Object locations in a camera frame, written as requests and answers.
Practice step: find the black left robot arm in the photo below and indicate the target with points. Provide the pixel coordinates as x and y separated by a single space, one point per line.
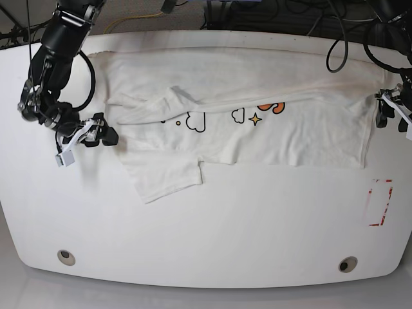
395 16

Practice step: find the right table grommet hole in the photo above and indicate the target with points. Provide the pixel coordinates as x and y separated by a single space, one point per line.
348 264

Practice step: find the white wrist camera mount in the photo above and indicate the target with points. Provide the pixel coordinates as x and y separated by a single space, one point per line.
390 96
84 131

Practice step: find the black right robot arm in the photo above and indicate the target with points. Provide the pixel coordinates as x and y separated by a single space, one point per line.
49 73

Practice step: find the white printed T-shirt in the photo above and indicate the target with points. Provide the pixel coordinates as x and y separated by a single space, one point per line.
177 108

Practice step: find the red tape rectangle marker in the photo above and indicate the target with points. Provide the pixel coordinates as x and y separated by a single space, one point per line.
377 202

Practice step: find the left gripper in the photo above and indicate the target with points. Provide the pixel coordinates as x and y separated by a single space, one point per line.
385 111

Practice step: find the table grommet hole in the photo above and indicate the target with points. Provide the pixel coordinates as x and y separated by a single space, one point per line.
348 264
66 258

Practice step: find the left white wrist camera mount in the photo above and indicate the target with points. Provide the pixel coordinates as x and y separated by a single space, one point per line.
390 96

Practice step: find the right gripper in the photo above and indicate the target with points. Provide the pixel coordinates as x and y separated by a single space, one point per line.
105 135

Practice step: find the left table grommet hole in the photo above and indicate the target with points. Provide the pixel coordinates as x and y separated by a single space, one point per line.
66 258

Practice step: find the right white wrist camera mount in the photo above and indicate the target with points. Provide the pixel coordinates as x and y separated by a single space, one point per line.
84 131

